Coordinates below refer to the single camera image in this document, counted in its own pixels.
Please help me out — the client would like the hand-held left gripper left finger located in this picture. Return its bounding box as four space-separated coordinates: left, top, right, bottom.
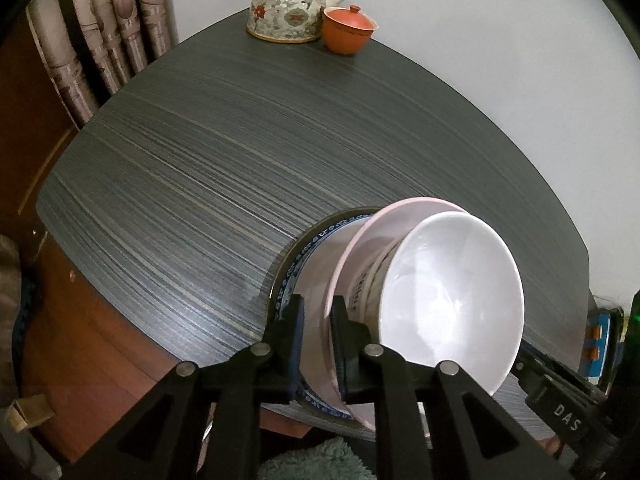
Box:
75 294 307 480

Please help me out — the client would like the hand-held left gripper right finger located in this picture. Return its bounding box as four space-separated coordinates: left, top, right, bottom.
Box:
329 295 576 480

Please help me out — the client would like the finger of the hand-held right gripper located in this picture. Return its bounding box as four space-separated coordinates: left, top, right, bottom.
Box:
515 341 607 397

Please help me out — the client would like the large blue floral plate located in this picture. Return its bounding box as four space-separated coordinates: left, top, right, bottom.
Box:
270 212 381 433

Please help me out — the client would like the white bowl with peach band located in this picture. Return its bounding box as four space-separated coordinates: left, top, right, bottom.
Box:
376 211 525 397

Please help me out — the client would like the large pink bowl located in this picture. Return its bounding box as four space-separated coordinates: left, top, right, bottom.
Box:
299 197 471 432

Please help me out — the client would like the blue box with orange tabs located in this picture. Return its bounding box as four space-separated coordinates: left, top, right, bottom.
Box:
580 307 626 381

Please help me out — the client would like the green fleece garment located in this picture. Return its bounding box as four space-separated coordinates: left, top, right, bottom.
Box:
257 436 371 480

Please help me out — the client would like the small beige object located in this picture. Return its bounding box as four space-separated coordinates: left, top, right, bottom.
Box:
6 394 53 433

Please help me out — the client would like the orange lidded teacup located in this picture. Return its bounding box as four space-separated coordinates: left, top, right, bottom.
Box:
321 5 379 56

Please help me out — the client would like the floral ceramic teapot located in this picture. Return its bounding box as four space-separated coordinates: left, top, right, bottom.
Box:
246 0 355 44

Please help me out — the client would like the beige patterned curtain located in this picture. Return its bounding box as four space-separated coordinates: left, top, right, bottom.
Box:
25 0 180 128

